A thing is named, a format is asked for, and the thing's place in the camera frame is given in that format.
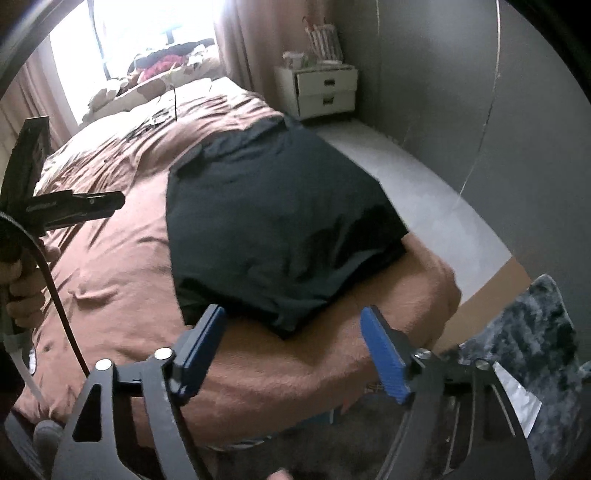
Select white nightstand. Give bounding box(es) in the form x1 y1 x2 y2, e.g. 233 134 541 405
274 64 360 121

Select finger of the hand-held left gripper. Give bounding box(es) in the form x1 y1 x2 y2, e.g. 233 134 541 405
28 190 126 232

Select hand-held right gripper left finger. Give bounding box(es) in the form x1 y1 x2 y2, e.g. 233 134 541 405
51 304 227 480

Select white strap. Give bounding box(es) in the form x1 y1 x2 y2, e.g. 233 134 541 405
7 330 44 411

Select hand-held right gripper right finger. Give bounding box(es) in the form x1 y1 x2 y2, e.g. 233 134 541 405
360 305 536 480

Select black pants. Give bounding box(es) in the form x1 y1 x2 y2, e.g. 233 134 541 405
166 115 409 342

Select brown bed blanket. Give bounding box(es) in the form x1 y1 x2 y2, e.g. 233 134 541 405
14 76 462 450

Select striped box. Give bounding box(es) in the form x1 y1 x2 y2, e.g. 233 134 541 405
302 18 345 65

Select person's left hand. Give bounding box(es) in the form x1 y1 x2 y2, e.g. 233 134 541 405
9 247 61 326

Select pile of clothes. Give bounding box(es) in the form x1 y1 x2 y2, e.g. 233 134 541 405
83 39 218 121

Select grey fluffy rug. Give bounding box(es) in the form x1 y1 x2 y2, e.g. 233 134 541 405
438 274 580 480

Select white paper sheet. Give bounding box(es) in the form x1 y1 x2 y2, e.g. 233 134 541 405
492 362 543 432

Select bright window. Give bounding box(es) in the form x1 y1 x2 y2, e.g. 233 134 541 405
48 0 222 121

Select pink curtain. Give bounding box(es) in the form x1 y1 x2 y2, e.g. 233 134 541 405
0 37 70 148
213 0 301 95

